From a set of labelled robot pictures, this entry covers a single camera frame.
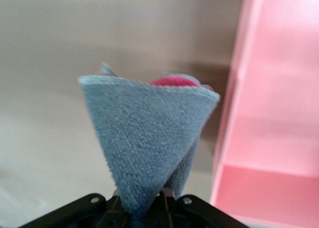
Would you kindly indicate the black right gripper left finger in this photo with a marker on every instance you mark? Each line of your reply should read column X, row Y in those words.
column 82, row 213

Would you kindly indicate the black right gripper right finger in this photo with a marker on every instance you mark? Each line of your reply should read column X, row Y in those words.
column 194, row 213

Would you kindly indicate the grey and red cloth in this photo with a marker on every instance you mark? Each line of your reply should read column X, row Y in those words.
column 149, row 138

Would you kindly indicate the pink plastic bin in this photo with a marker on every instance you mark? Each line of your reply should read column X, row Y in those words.
column 274, row 113

